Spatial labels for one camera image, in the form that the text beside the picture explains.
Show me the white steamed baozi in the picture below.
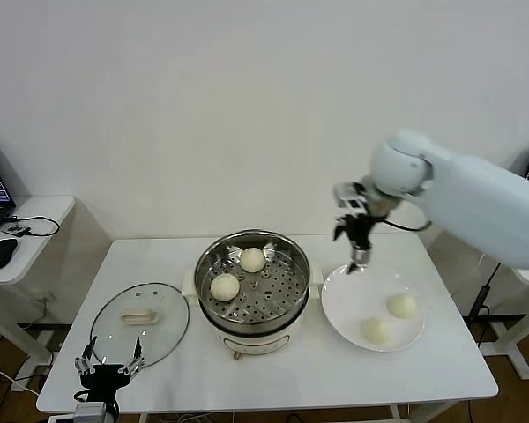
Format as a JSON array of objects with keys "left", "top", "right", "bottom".
[
  {"left": 387, "top": 293, "right": 419, "bottom": 319},
  {"left": 210, "top": 273, "right": 241, "bottom": 303},
  {"left": 362, "top": 316, "right": 394, "bottom": 345},
  {"left": 240, "top": 247, "right": 266, "bottom": 273}
]

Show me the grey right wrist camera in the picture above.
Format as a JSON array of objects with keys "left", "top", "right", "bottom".
[{"left": 333, "top": 180, "right": 368, "bottom": 213}]

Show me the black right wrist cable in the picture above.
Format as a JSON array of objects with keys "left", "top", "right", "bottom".
[{"left": 380, "top": 214, "right": 434, "bottom": 234}]

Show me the small black usb hub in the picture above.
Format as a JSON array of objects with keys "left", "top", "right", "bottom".
[{"left": 2, "top": 223, "right": 32, "bottom": 240}]

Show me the white electric cooker base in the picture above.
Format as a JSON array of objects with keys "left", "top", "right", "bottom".
[{"left": 183, "top": 281, "right": 313, "bottom": 360}]

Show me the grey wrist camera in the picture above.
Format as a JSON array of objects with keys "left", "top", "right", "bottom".
[
  {"left": 333, "top": 180, "right": 368, "bottom": 213},
  {"left": 73, "top": 401, "right": 116, "bottom": 423}
]

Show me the black laptop cable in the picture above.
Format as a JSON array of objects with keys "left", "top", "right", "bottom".
[{"left": 2, "top": 214, "right": 61, "bottom": 240}]

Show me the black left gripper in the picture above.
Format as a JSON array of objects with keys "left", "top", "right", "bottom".
[{"left": 73, "top": 337, "right": 145, "bottom": 403}]

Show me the round glass pot lid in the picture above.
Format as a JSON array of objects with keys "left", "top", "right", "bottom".
[{"left": 90, "top": 281, "right": 191, "bottom": 372}]

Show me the white floor cable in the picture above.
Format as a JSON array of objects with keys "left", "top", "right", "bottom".
[{"left": 0, "top": 360, "right": 41, "bottom": 400}]

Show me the white side table with mouse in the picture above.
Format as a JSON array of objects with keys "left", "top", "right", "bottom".
[{"left": 0, "top": 195, "right": 114, "bottom": 393}]

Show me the stainless steel steamer basket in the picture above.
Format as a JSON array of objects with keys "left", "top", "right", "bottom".
[{"left": 182, "top": 227, "right": 324, "bottom": 326}]

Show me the black power cable with adapter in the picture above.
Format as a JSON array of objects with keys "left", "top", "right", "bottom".
[{"left": 466, "top": 262, "right": 502, "bottom": 349}]

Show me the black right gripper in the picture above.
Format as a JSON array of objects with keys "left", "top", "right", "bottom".
[{"left": 333, "top": 211, "right": 376, "bottom": 277}]

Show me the white round plate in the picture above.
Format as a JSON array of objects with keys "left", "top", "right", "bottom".
[{"left": 320, "top": 263, "right": 427, "bottom": 353}]

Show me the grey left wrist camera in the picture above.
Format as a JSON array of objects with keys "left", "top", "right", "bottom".
[{"left": 73, "top": 401, "right": 116, "bottom": 423}]

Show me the black computer mouse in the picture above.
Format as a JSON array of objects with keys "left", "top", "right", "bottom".
[{"left": 0, "top": 238, "right": 19, "bottom": 271}]

